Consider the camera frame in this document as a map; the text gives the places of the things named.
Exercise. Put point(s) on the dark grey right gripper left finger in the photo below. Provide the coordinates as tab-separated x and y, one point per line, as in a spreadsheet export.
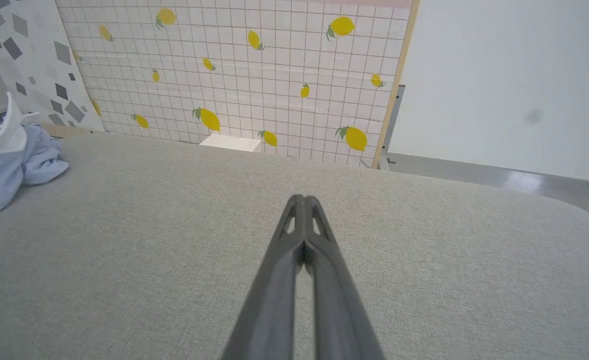
269	300

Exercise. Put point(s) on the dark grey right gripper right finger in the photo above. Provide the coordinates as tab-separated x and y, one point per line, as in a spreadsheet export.
337	300

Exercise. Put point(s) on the light blue polo shirt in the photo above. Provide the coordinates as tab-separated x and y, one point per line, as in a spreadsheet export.
4	165

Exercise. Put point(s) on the grey fabric sofa cushion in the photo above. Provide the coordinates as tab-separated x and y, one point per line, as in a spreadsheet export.
124	250

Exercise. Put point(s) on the white rectangular block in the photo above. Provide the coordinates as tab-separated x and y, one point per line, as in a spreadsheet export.
230	142

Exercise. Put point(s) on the grey metal panel stand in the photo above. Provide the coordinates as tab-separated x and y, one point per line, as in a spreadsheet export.
389	130

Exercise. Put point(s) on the lemon print tile panel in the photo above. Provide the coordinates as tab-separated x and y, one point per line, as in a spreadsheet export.
254	65

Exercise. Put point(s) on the grey diamond pattern panel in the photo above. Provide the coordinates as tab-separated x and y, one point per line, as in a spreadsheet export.
34	55

